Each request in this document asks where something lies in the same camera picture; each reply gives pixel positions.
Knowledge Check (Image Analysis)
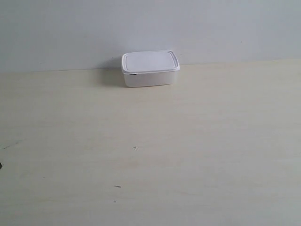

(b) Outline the white lidded plastic container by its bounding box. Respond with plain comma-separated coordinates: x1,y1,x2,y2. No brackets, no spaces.
121,50,180,87

